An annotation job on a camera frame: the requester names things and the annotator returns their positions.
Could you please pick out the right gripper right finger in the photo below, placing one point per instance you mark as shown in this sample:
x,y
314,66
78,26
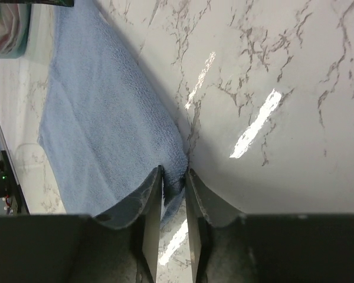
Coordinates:
x,y
216,236

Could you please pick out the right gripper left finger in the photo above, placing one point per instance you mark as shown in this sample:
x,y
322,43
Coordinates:
x,y
135,226

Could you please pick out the blue patterned towel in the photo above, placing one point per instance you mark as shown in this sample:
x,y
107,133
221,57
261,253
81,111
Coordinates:
x,y
103,127

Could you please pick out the pink towel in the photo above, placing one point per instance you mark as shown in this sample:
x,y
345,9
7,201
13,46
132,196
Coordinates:
x,y
3,41

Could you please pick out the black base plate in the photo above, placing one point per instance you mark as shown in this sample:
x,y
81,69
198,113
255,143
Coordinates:
x,y
14,197

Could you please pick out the aluminium rail bar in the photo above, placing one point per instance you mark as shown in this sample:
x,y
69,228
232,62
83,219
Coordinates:
x,y
1,138

